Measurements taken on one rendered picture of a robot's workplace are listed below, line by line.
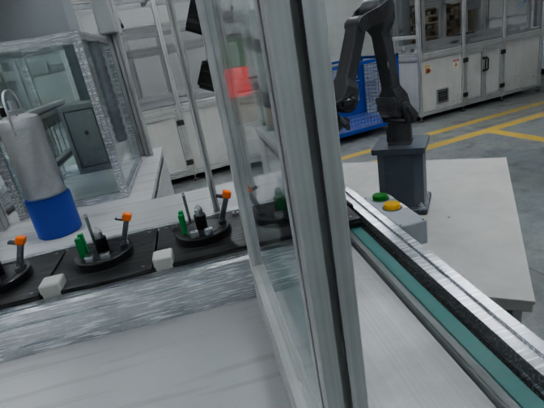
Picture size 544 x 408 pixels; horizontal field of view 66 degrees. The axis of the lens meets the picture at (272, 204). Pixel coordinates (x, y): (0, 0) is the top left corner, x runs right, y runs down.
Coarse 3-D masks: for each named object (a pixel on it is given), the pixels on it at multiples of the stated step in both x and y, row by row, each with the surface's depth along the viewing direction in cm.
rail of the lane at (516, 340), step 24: (360, 216) 105; (384, 216) 101; (384, 240) 93; (408, 240) 88; (408, 264) 84; (432, 264) 79; (432, 288) 76; (456, 288) 71; (456, 312) 69; (480, 312) 64; (504, 312) 63; (480, 336) 64; (504, 336) 59; (528, 336) 58; (504, 360) 59; (528, 360) 54; (528, 384) 55
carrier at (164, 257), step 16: (192, 224) 109; (208, 224) 107; (224, 224) 105; (240, 224) 108; (160, 240) 107; (176, 240) 104; (192, 240) 100; (208, 240) 100; (224, 240) 101; (240, 240) 99; (160, 256) 94; (176, 256) 97; (192, 256) 96; (208, 256) 96
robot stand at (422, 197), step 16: (384, 144) 123; (416, 144) 117; (384, 160) 120; (400, 160) 118; (416, 160) 117; (384, 176) 122; (400, 176) 120; (416, 176) 119; (384, 192) 125; (400, 192) 122; (416, 192) 120; (416, 208) 122
